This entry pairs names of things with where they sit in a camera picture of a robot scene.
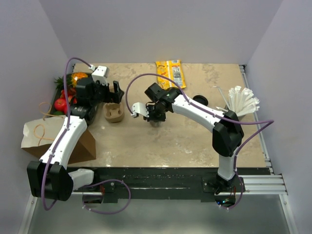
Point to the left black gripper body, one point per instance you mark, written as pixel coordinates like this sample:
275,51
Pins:
102,94

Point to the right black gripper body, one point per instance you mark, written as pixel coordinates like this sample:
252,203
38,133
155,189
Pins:
156,113

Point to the dark coffee cup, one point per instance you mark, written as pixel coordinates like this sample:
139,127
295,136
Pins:
155,123

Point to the black cup lid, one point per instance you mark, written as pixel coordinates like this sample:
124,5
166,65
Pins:
201,99

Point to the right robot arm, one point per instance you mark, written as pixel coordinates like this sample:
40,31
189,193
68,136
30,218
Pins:
227,134

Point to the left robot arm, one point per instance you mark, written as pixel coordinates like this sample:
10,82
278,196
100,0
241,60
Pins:
48,177

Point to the cardboard cup carrier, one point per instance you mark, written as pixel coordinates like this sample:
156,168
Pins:
113,112

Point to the small red fruits cluster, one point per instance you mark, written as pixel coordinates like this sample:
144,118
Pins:
71,94

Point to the orange toy pineapple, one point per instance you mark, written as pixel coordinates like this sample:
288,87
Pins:
75,77

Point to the red apple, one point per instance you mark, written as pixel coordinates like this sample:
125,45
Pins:
60,105

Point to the black fruit tray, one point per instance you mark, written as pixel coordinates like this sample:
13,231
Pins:
58,97

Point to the green lime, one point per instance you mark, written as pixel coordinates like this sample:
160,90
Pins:
58,113

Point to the yellow snack bag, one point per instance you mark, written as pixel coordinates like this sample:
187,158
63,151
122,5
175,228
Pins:
171,69

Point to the brown paper bag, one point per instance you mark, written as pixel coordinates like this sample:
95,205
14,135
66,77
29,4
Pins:
38,135

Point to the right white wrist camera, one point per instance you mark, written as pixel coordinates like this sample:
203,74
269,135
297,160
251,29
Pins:
139,108

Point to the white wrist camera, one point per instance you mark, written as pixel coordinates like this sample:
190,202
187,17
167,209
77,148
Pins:
99,74
139,108

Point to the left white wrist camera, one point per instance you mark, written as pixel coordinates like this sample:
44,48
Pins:
99,74

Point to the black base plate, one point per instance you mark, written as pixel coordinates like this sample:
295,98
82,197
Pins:
169,183

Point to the aluminium frame rail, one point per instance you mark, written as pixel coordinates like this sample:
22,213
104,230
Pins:
252,181

